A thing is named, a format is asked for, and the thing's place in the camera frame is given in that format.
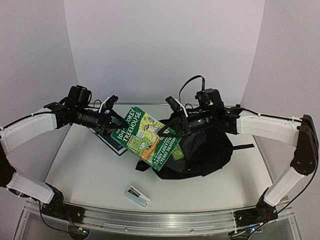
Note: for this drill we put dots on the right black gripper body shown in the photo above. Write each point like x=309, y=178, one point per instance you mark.
x=180, y=125

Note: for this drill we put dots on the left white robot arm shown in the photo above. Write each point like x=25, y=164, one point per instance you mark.
x=18, y=133

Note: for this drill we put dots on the dark blue hardcover book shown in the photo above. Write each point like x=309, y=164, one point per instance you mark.
x=112, y=144

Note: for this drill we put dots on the black student backpack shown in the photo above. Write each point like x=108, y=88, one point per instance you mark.
x=204, y=152

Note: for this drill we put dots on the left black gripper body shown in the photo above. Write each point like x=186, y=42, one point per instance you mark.
x=89, y=121

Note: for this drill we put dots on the white stapler box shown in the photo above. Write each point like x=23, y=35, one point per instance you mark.
x=136, y=196

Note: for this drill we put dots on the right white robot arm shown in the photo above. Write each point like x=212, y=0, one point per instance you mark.
x=297, y=132

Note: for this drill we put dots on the aluminium mounting rail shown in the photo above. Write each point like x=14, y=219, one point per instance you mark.
x=166, y=224

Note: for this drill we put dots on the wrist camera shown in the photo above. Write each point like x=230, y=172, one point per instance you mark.
x=55, y=107
x=209, y=98

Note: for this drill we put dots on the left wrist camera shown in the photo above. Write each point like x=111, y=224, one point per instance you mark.
x=55, y=107

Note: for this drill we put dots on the green paperback book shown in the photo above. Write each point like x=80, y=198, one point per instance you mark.
x=141, y=138
x=177, y=153

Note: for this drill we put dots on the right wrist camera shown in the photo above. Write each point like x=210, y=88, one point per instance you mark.
x=209, y=98

